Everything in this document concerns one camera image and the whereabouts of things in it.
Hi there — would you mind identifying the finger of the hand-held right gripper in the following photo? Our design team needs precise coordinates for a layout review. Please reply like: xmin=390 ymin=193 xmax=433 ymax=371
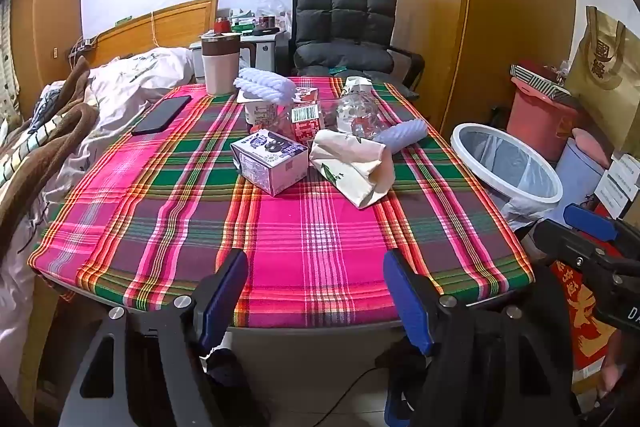
xmin=531 ymin=219 xmax=626 ymax=288
xmin=562 ymin=203 xmax=623 ymax=244

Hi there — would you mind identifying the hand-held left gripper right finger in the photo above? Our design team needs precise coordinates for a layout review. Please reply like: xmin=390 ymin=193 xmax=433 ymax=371
xmin=382 ymin=249 xmax=581 ymax=427

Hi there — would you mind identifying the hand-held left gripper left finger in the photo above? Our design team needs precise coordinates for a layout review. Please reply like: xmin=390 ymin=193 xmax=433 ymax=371
xmin=59 ymin=248 xmax=266 ymax=427

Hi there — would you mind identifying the white trash bin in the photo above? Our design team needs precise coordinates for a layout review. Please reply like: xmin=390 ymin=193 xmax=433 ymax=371
xmin=450 ymin=123 xmax=564 ymax=228

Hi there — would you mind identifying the purple milk carton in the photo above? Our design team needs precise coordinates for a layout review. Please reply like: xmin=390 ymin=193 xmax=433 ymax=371
xmin=230 ymin=130 xmax=310 ymax=196

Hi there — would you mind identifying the beige paper bag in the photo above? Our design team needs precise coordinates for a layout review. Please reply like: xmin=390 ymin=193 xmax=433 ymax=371
xmin=309 ymin=129 xmax=396 ymax=208

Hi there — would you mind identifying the lavender foam net sleeve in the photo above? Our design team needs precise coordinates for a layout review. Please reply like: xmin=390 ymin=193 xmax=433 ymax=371
xmin=372 ymin=118 xmax=428 ymax=156

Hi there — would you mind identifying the white yogurt cup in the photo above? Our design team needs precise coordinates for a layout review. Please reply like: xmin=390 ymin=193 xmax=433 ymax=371
xmin=243 ymin=99 xmax=279 ymax=135

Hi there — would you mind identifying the red label plastic bottle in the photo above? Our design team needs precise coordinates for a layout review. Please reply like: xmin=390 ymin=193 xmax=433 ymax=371
xmin=287 ymin=99 xmax=326 ymax=145

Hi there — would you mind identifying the clear plastic bottle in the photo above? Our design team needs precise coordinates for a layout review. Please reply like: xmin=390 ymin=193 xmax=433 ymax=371
xmin=320 ymin=89 xmax=401 ymax=140

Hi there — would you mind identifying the white foam net sleeve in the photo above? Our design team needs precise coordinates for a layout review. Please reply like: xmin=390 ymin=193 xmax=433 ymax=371
xmin=234 ymin=67 xmax=297 ymax=102

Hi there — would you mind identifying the person's right hand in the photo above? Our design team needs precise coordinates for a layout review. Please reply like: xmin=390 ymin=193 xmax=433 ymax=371
xmin=600 ymin=342 xmax=628 ymax=400

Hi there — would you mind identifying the lavender plastic bin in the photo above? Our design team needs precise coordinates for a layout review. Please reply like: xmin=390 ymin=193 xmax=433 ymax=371
xmin=554 ymin=138 xmax=608 ymax=202

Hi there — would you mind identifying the white cardboard box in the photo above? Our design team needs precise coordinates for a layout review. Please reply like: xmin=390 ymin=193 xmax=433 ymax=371
xmin=592 ymin=152 xmax=640 ymax=218

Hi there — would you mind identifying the red printed bag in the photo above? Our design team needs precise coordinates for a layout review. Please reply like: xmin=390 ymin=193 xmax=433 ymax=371
xmin=550 ymin=259 xmax=618 ymax=370

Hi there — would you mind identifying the pink plastic object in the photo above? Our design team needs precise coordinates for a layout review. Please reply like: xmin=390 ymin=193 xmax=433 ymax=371
xmin=572 ymin=127 xmax=613 ymax=168

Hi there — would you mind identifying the pink plastic bucket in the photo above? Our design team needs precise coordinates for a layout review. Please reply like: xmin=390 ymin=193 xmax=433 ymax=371
xmin=507 ymin=77 xmax=583 ymax=162

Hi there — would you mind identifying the pink green plaid tablecloth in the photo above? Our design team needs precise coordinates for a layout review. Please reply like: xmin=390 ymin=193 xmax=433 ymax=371
xmin=27 ymin=76 xmax=535 ymax=329

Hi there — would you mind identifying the striped patterned box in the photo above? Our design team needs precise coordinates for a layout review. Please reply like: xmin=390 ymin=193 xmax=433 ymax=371
xmin=510 ymin=64 xmax=571 ymax=98

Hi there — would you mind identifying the gold paper shopping bag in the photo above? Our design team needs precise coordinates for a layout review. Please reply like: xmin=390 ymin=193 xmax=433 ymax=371
xmin=565 ymin=6 xmax=640 ymax=152

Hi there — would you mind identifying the black smartphone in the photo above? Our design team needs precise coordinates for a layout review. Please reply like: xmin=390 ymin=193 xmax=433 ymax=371
xmin=131 ymin=95 xmax=193 ymax=136

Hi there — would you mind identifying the pink tumbler with brown lid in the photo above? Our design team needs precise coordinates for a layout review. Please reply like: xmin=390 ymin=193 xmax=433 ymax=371
xmin=201 ymin=32 xmax=256 ymax=96

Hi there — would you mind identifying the wooden wardrobe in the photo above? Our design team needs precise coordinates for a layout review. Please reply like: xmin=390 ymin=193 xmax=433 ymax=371
xmin=392 ymin=0 xmax=581 ymax=142

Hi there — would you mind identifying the white duvet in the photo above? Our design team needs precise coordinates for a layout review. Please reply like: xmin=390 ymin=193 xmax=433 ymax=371
xmin=0 ymin=47 xmax=201 ymax=358

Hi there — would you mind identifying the brown blanket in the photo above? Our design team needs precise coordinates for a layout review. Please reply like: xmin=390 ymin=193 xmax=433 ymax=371
xmin=0 ymin=57 xmax=101 ymax=258

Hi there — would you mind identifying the white nightstand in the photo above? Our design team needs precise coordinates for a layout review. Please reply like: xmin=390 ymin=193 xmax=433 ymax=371
xmin=240 ymin=31 xmax=291 ymax=75

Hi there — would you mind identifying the striped cloth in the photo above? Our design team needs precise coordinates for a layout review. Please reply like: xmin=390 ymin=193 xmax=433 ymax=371
xmin=0 ymin=107 xmax=86 ymax=188

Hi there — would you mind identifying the wooden bed headboard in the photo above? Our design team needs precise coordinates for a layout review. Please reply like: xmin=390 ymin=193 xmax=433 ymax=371
xmin=90 ymin=0 xmax=220 ymax=68

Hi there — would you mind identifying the grey cushioned chair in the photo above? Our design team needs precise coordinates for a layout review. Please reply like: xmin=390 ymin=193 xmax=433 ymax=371
xmin=290 ymin=0 xmax=426 ymax=100

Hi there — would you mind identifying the dotted curtain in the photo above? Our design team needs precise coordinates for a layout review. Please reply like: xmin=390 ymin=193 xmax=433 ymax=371
xmin=0 ymin=0 xmax=23 ymax=118

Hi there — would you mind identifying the wooden cabinet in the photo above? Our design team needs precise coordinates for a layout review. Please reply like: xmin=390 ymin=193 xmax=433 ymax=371
xmin=10 ymin=0 xmax=87 ymax=118

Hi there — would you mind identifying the black floor cable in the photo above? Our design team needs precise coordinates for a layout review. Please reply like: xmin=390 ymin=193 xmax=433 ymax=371
xmin=300 ymin=364 xmax=391 ymax=427

